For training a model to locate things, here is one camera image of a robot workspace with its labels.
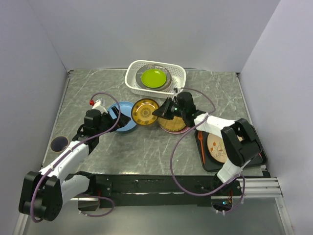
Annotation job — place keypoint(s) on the grey plate with deer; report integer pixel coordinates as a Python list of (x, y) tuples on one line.
[(153, 66)]

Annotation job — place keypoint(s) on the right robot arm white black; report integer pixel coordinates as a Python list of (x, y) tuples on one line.
[(240, 138)]

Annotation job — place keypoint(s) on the peach plate with bird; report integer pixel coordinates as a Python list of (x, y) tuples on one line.
[(216, 148)]

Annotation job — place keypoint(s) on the black plastic tray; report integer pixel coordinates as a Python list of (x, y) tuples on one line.
[(212, 165)]

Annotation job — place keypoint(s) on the orange plastic fork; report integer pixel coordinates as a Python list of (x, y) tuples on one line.
[(200, 138)]

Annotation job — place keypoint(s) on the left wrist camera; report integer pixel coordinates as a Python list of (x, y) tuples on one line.
[(98, 105)]

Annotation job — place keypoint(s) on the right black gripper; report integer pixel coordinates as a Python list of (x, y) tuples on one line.
[(164, 111)]

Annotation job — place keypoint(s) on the black base frame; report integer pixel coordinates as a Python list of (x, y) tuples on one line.
[(153, 190)]

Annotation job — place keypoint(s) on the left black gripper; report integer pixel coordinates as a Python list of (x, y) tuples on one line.
[(122, 119)]

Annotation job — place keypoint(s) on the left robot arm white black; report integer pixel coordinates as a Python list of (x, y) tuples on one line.
[(44, 192)]

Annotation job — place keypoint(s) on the green plastic plate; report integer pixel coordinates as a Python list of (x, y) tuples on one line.
[(153, 78)]

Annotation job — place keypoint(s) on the blue plate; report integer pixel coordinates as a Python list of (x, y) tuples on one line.
[(126, 108)]

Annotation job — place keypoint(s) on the white perforated plastic basket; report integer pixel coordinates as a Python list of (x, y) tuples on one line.
[(178, 75)]

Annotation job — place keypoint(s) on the yellow patterned brown-rimmed plate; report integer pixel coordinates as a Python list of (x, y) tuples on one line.
[(142, 111)]

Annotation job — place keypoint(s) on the pink plate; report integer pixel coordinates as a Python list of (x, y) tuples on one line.
[(176, 132)]

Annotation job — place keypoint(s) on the yellow woven plate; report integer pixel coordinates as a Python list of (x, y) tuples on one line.
[(172, 125)]

